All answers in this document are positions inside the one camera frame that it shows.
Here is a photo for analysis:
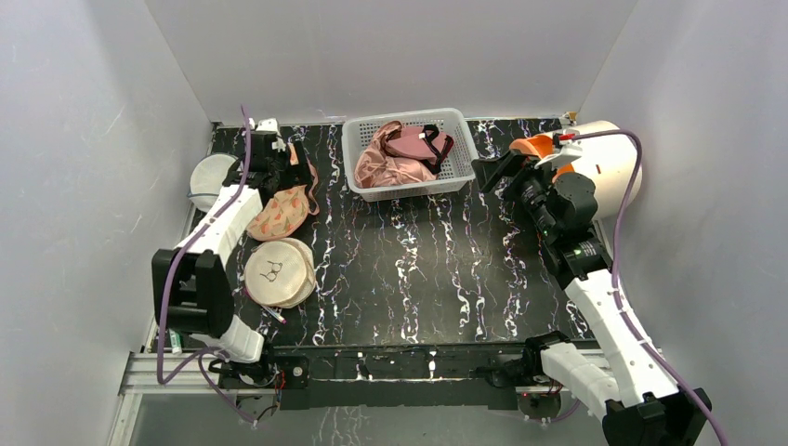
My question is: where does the pink satin garment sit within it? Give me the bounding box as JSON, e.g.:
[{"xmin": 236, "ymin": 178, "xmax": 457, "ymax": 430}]
[{"xmin": 353, "ymin": 121, "xmax": 438, "ymax": 189}]

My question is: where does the white plastic basket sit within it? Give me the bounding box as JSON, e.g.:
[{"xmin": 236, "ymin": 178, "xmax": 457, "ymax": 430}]
[{"xmin": 342, "ymin": 108, "xmax": 478, "ymax": 202}]

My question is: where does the peach patterned mesh laundry bag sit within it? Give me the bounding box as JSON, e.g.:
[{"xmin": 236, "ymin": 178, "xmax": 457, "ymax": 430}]
[{"xmin": 246, "ymin": 160, "xmax": 320, "ymax": 242}]

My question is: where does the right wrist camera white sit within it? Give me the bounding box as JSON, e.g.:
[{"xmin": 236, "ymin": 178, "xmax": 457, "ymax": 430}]
[{"xmin": 535, "ymin": 133, "xmax": 583, "ymax": 170}]

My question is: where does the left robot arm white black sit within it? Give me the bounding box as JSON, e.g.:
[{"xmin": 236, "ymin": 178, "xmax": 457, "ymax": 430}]
[{"xmin": 151, "ymin": 130, "xmax": 311, "ymax": 387}]

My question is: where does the white orange toy washing drum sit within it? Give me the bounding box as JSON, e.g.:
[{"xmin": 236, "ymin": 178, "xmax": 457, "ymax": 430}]
[{"xmin": 509, "ymin": 121, "xmax": 637, "ymax": 221}]

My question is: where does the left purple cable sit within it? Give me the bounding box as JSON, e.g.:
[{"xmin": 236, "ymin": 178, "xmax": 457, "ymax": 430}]
[{"xmin": 153, "ymin": 104, "xmax": 263, "ymax": 426}]

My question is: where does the pink bra black trim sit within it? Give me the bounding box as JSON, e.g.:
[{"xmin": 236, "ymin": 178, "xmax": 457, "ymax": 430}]
[{"xmin": 384, "ymin": 125, "xmax": 454, "ymax": 175}]

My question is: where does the purple cable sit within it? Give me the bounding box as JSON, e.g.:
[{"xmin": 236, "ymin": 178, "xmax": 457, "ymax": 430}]
[
  {"xmin": 153, "ymin": 104, "xmax": 263, "ymax": 426},
  {"xmin": 557, "ymin": 129, "xmax": 734, "ymax": 446}
]

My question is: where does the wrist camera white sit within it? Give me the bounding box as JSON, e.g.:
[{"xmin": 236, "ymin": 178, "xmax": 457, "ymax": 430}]
[
  {"xmin": 254, "ymin": 118, "xmax": 286, "ymax": 152},
  {"xmin": 535, "ymin": 133, "xmax": 583, "ymax": 170}
]

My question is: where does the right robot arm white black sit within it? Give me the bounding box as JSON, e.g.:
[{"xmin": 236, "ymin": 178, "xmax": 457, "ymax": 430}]
[{"xmin": 472, "ymin": 152, "xmax": 711, "ymax": 445}]

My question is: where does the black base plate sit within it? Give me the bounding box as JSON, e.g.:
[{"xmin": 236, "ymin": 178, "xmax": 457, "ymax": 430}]
[{"xmin": 267, "ymin": 342, "xmax": 560, "ymax": 413}]

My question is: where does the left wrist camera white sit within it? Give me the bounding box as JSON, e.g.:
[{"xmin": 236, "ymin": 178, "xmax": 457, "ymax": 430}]
[{"xmin": 254, "ymin": 118, "xmax": 286, "ymax": 152}]

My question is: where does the aluminium frame rail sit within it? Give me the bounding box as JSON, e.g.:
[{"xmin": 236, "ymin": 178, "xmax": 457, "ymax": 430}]
[{"xmin": 105, "ymin": 203, "xmax": 678, "ymax": 446}]

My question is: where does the small white green tube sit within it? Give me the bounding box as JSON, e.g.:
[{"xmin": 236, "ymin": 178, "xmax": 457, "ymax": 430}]
[{"xmin": 168, "ymin": 330, "xmax": 182, "ymax": 355}]

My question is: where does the round white mesh laundry bag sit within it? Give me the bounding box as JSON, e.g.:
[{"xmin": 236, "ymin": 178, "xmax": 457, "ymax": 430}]
[{"xmin": 187, "ymin": 153, "xmax": 238, "ymax": 213}]

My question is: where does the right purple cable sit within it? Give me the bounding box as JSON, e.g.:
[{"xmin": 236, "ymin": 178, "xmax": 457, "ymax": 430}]
[{"xmin": 557, "ymin": 129, "xmax": 734, "ymax": 446}]

